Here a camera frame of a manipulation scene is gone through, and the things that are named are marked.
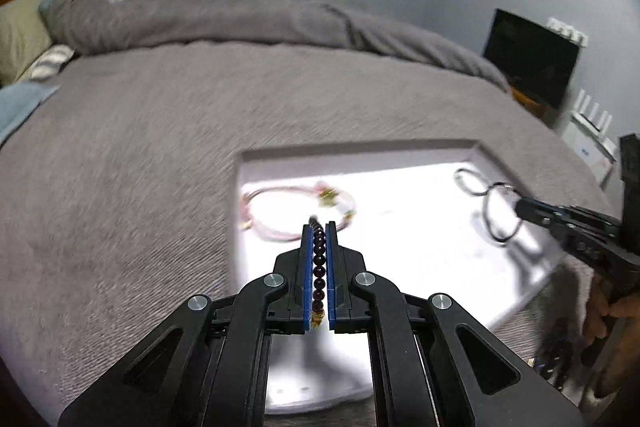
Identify thin silver ring bracelet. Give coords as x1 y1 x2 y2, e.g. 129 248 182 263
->
454 168 488 198

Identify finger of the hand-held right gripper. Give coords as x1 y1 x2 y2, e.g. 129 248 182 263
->
537 202 621 233
515 199 621 273

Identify olive green pillow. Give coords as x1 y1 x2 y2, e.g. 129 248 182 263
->
0 0 81 85

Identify white cardboard box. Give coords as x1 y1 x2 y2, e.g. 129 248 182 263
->
560 112 618 185

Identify dark bead bracelet gold charm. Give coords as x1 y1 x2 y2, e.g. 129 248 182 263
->
310 216 328 330

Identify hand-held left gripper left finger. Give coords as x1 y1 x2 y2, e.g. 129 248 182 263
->
57 222 315 427

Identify grey jewelry tray box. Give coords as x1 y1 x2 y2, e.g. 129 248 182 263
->
232 138 583 415

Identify wooden television stand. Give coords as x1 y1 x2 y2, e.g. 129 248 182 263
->
511 87 546 118

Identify white router with antennas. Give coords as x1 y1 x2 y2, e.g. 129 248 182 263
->
570 89 618 142

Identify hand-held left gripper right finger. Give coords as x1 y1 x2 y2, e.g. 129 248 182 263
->
325 221 586 427

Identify grey striped pillow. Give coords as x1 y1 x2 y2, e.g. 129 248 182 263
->
20 44 76 82

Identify pink cord bracelet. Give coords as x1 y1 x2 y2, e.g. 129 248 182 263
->
241 179 358 242

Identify white wall sockets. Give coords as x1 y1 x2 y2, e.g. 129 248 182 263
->
546 17 588 45

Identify folded grey duvet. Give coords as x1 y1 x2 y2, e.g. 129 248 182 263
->
40 0 513 92

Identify light blue towel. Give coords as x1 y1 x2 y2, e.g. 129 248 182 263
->
0 82 61 145

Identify black television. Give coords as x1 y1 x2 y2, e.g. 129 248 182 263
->
482 8 581 110

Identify thin black ring bracelet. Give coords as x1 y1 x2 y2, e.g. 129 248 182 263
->
484 182 523 244

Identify person's right hand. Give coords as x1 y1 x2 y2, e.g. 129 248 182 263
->
582 274 640 358

